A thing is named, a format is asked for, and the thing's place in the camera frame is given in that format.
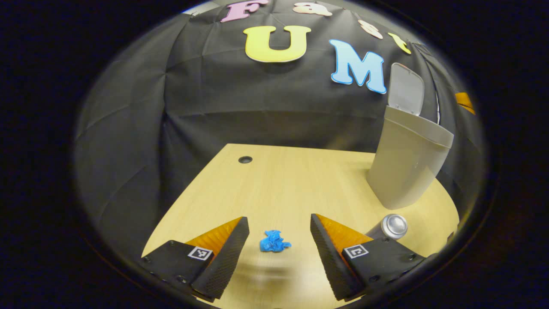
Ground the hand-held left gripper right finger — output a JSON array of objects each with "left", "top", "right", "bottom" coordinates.
[{"left": 310, "top": 213, "right": 427, "bottom": 301}]

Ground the white desktop garbage bin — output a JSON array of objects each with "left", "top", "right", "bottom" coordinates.
[{"left": 367, "top": 63, "right": 454, "bottom": 210}]

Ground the wooden desktop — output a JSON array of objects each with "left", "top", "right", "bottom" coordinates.
[{"left": 142, "top": 143, "right": 460, "bottom": 309}]

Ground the black backdrop cloth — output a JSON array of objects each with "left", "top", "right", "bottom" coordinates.
[{"left": 73, "top": 0, "right": 487, "bottom": 258}]

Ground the silver pop can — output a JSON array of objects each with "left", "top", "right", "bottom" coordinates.
[{"left": 365, "top": 214, "right": 408, "bottom": 241}]

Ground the blue paper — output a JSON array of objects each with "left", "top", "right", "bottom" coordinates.
[{"left": 259, "top": 230, "right": 292, "bottom": 253}]

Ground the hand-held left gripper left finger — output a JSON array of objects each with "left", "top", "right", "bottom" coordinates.
[{"left": 141, "top": 216, "right": 250, "bottom": 301}]

